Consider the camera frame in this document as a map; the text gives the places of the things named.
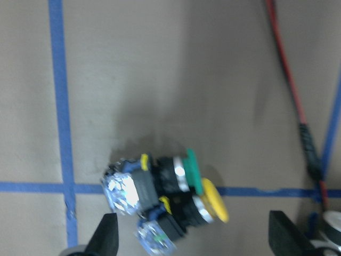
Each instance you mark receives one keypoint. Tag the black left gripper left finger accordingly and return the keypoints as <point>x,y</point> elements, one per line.
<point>105,238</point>

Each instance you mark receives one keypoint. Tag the green push button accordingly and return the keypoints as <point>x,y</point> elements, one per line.
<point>133,186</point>

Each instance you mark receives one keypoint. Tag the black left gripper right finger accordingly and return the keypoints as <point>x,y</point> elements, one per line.
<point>285,238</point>

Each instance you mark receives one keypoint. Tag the yellow push button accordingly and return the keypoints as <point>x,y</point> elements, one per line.
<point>168,223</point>

